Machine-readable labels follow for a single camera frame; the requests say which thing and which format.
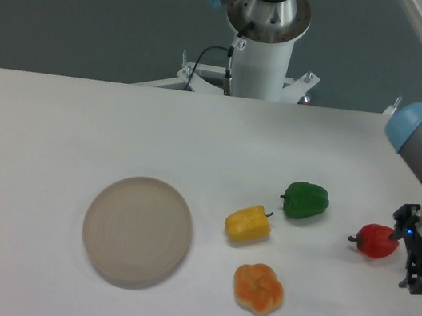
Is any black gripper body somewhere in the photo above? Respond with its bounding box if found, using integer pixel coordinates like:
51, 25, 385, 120
400, 205, 422, 270

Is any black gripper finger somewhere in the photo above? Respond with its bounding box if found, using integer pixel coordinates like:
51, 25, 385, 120
389, 203, 421, 241
398, 262, 422, 295

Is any red toy pepper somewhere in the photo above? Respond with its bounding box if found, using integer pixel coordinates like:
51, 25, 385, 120
348, 223, 399, 259

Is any green toy pepper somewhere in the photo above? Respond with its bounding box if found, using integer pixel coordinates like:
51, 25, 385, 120
280, 181, 329, 219

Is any yellow toy pepper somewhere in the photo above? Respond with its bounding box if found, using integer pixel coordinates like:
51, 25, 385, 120
225, 205, 274, 243

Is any orange knotted bread roll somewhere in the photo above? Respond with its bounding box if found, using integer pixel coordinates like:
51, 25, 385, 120
233, 263, 285, 316

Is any beige round plate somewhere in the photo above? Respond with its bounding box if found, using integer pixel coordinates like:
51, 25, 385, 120
82, 176, 193, 289

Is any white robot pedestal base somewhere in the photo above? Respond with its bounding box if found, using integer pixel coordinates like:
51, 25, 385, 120
138, 38, 320, 105

